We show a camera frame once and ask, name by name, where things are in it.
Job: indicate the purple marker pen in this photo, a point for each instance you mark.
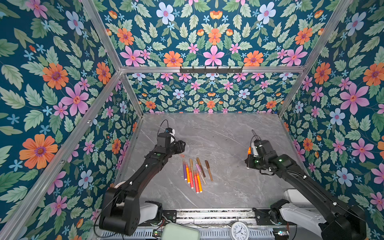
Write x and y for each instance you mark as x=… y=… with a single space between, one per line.
x=185 y=171

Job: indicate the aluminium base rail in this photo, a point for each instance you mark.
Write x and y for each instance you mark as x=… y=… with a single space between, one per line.
x=214 y=214

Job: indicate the beige round alarm clock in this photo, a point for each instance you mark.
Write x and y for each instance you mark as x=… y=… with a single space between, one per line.
x=119 y=184

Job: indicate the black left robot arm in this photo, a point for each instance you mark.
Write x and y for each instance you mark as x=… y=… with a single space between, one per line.
x=122 y=212

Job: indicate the white analog clock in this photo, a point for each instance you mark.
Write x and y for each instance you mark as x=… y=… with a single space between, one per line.
x=239 y=231

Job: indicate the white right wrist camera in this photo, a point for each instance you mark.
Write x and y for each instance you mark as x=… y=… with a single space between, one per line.
x=254 y=150

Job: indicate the dark brown marker pen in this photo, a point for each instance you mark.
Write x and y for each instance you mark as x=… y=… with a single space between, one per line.
x=209 y=170

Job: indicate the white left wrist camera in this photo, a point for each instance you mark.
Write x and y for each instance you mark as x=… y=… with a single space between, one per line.
x=171 y=132

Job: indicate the white flat box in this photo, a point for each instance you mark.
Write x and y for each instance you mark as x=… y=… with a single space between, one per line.
x=295 y=197

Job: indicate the black hook rail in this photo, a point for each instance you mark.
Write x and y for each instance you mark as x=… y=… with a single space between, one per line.
x=210 y=70

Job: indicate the pale green box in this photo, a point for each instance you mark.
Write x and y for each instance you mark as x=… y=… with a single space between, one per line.
x=178 y=232

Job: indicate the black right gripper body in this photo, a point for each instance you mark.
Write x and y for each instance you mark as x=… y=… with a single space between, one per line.
x=253 y=162

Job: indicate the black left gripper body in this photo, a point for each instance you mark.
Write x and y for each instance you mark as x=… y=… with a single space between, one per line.
x=177 y=147

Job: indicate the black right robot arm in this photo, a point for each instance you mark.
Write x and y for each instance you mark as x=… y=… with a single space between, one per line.
x=335 y=220

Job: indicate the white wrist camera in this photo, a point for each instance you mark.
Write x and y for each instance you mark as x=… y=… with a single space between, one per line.
x=171 y=132
x=254 y=150

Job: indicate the yellow orange marker pen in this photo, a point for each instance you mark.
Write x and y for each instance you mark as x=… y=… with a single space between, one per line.
x=199 y=182

